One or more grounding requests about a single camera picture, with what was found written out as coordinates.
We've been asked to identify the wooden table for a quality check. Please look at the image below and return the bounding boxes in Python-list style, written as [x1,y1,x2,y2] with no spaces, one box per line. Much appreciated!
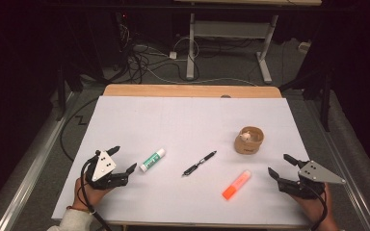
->
[102,84,314,231]

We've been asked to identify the black floor cable loop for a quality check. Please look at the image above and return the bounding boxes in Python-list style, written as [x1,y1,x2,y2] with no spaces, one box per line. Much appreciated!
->
[59,97,100,162]

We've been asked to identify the white metal desk frame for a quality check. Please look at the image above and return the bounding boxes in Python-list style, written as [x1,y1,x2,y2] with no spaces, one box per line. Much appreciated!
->
[172,0,323,85]

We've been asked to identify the black pen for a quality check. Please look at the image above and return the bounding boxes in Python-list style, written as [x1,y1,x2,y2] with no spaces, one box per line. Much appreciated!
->
[181,150,218,177]

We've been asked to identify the grey metal floor rail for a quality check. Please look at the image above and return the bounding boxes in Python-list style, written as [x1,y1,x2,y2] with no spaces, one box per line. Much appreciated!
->
[0,91,80,231]
[303,99,370,231]

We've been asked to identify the person's left hand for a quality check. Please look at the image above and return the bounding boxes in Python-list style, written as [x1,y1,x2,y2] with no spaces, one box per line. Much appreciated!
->
[72,177,113,212]

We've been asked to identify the round wooden pen holder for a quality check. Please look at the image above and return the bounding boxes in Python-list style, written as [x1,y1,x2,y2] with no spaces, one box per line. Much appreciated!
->
[233,125,265,155]

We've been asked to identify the white board mat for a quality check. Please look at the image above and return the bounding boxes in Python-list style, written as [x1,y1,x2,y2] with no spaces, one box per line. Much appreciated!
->
[51,95,319,227]

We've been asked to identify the orange highlighter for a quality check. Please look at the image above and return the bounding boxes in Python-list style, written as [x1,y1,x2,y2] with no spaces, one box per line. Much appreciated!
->
[222,169,252,201]

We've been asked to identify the person's right hand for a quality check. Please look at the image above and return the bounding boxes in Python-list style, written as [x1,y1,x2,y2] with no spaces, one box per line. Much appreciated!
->
[289,183,339,231]

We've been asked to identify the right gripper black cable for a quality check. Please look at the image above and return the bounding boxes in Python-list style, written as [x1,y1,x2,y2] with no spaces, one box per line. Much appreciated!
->
[307,182,330,231]

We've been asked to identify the white floor cable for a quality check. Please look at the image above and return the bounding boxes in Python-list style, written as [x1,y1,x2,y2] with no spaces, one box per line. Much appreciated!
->
[143,65,258,87]

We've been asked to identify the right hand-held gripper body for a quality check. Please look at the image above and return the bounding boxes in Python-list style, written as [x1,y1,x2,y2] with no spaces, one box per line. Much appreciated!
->
[277,160,347,200]

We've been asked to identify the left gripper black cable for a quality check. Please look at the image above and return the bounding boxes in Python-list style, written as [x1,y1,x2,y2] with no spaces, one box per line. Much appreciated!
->
[80,154,114,231]

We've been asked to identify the black metal stand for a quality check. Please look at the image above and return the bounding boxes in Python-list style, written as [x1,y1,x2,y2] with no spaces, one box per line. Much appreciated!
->
[55,61,88,122]
[278,68,332,133]

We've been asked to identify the white power strip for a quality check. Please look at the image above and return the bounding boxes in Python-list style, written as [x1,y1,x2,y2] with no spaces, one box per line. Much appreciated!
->
[298,41,312,54]

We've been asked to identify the green and white glue stick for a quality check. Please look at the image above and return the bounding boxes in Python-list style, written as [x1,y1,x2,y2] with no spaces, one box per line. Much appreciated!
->
[139,147,167,173]

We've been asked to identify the tangle of black floor cables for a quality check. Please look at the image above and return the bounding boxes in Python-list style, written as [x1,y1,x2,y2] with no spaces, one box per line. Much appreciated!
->
[117,13,203,85]

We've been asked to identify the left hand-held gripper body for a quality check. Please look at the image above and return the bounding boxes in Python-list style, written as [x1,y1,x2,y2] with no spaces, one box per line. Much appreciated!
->
[85,149,130,191]

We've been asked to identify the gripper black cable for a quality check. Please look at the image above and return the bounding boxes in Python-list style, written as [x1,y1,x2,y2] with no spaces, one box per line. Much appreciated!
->
[80,154,114,231]
[307,182,330,231]

